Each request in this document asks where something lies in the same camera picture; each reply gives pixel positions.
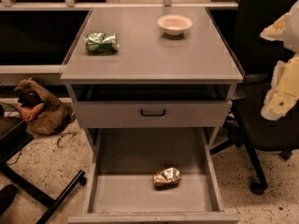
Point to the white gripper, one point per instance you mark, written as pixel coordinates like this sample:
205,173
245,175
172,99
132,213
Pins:
292,32

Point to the crushed orange can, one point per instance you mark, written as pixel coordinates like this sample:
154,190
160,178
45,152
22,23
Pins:
166,177

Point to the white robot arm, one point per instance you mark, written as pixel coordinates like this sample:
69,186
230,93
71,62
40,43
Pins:
291,38

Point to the grey drawer cabinet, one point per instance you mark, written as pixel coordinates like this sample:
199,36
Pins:
150,65

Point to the open middle drawer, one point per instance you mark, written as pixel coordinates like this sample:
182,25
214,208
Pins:
120,188

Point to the crushed green can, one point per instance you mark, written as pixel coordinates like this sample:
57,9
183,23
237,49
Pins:
101,42

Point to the closed upper drawer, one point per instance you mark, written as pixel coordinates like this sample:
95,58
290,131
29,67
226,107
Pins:
127,114

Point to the black office chair right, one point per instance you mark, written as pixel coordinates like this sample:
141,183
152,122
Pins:
258,58

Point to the white bowl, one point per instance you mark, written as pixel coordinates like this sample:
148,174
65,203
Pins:
174,24

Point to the brown bag on floor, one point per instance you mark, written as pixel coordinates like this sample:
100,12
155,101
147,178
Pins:
49,117

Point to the black drawer handle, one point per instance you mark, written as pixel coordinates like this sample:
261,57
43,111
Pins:
152,113

